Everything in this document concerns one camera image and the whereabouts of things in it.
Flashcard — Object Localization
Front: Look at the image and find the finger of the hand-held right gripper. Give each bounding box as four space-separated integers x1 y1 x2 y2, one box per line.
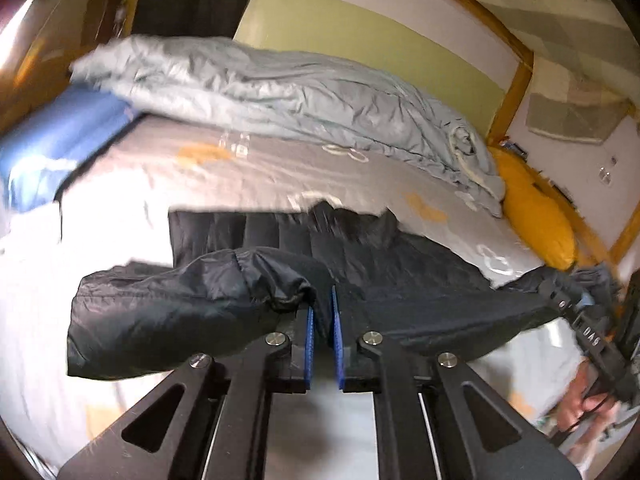
536 269 583 320

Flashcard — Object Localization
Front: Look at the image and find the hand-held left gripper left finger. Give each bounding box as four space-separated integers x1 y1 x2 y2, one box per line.
57 305 317 480

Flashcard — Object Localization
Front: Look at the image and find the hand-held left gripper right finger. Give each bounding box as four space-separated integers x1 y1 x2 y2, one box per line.
330 285 584 480

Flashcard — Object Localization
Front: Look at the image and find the black puffer jacket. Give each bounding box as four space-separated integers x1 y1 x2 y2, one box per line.
67 200 568 379

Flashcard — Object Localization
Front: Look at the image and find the person's right hand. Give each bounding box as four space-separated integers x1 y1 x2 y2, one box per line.
554 359 622 434

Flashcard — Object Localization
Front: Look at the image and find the grey-blue cloth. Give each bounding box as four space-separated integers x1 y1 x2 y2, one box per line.
570 266 623 311

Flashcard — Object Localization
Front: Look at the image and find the yellow pillow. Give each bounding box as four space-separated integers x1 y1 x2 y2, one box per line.
487 146 578 272

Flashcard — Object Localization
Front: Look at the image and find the grey duvet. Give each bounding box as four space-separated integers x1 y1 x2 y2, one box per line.
70 34 507 218

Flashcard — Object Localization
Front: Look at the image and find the blue pillow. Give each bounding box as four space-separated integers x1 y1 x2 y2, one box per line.
0 82 143 213

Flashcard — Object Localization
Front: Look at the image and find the wooden bed frame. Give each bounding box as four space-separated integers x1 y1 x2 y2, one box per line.
385 0 640 271

